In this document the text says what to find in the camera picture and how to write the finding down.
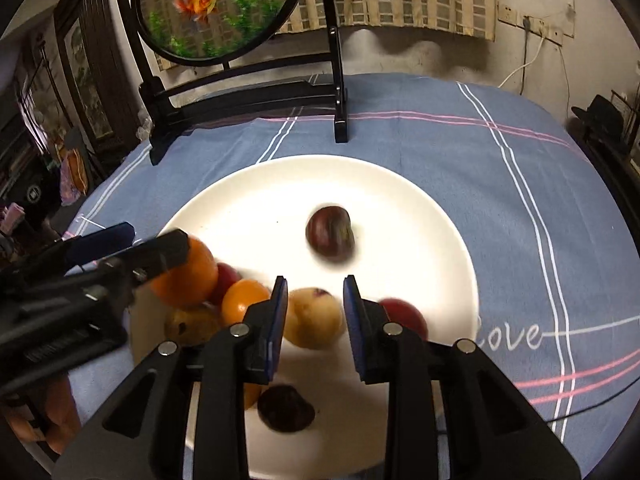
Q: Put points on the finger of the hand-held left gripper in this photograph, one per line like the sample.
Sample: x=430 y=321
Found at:
x=155 y=257
x=100 y=245

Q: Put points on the dark purple plum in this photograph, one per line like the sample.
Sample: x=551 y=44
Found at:
x=330 y=232

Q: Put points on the brown spotted potato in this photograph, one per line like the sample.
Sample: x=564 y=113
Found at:
x=192 y=325

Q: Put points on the round goldfish screen black stand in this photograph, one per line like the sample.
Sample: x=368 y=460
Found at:
x=220 y=5

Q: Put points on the large orange tangerine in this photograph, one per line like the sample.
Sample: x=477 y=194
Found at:
x=192 y=280

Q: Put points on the white oval plate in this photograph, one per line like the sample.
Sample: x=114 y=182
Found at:
x=400 y=240

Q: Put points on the red cherry tomato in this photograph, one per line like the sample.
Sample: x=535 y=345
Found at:
x=227 y=280

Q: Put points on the large red apple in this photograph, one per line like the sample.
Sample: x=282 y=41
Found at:
x=407 y=315

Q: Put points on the yellow pear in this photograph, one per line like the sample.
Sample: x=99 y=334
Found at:
x=312 y=320

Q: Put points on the orange purple cloth bag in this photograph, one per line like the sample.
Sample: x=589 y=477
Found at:
x=74 y=180

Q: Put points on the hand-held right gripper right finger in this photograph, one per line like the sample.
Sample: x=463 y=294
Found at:
x=352 y=330

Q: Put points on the black hat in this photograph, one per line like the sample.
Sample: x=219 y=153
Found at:
x=600 y=112

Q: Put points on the dark framed painting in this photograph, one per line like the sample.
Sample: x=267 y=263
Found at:
x=95 y=75

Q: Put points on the person's left hand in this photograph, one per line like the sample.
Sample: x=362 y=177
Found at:
x=60 y=410

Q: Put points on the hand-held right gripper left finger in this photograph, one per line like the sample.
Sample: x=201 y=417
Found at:
x=277 y=330

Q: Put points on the white wall socket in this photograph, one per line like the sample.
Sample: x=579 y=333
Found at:
x=509 y=13

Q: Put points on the blue striped tablecloth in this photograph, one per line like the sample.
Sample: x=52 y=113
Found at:
x=500 y=260

